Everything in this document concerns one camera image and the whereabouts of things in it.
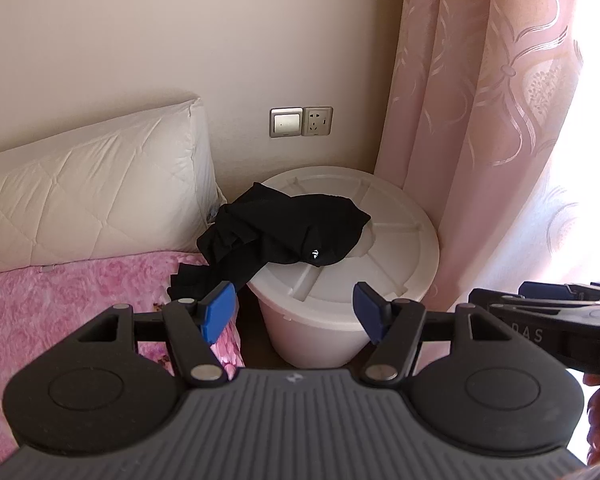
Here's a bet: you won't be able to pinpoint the pink patterned curtain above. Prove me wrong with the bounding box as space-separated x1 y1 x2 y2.
375 0 600 321

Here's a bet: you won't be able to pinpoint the wall power socket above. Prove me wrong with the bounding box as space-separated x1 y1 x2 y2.
302 106 334 137

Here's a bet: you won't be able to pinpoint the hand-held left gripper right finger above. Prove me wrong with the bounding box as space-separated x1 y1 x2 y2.
352 282 506 387

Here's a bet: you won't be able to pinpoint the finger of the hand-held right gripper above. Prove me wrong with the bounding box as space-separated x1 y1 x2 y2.
469 287 581 311
519 281 600 301

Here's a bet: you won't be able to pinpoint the pink floral blanket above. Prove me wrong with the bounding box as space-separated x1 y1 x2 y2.
0 250 246 468

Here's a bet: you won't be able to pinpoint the black pants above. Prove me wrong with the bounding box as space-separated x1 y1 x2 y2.
167 182 372 301

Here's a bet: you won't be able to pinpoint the wall light switch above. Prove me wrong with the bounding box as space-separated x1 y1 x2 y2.
269 106 304 139

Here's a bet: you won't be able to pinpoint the white lidded bucket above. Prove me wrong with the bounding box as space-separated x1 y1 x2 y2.
247 166 440 368

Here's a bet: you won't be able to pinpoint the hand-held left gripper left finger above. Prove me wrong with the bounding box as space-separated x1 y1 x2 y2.
72 282 238 387

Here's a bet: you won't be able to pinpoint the white quilted pillow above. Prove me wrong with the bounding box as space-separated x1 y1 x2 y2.
0 96 228 273

